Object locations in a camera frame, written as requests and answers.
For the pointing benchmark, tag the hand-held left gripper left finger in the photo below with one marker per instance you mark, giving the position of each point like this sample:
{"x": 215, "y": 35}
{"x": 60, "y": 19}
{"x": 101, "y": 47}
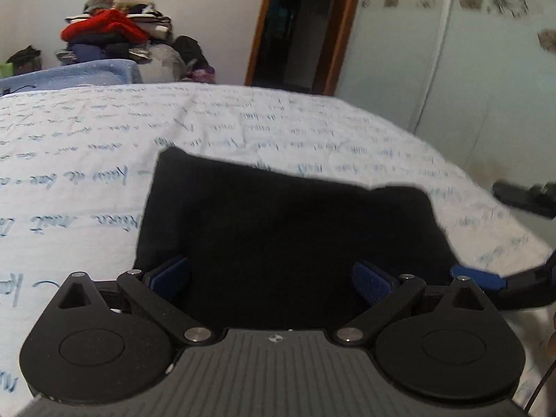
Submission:
{"x": 169, "y": 279}

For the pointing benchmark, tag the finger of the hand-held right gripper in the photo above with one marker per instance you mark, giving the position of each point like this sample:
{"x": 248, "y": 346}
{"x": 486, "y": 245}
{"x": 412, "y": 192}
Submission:
{"x": 517, "y": 194}
{"x": 478, "y": 276}

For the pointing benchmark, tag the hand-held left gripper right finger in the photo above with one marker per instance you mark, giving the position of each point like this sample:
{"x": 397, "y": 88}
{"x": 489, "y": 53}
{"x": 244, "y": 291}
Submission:
{"x": 373, "y": 283}

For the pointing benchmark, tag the black pants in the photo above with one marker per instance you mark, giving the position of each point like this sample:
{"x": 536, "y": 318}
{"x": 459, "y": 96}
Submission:
{"x": 282, "y": 226}

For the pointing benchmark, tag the white wardrobe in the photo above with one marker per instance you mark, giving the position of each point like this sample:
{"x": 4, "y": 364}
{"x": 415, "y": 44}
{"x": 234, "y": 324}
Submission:
{"x": 478, "y": 74}

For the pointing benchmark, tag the white printed bed sheet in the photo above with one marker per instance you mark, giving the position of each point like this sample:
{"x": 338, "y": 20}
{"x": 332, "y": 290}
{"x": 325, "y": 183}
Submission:
{"x": 260, "y": 117}

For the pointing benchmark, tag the blue blanket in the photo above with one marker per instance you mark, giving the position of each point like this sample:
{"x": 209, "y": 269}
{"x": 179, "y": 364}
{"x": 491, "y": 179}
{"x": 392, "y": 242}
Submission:
{"x": 65, "y": 74}

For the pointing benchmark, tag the pile of clothes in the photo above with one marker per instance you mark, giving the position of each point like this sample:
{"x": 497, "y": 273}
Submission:
{"x": 113, "y": 30}

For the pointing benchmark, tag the dark garment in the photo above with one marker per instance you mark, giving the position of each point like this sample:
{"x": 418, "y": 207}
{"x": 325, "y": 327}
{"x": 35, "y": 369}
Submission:
{"x": 24, "y": 57}

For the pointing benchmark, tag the wooden door frame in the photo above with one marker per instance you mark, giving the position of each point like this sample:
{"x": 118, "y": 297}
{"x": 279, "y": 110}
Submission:
{"x": 347, "y": 30}

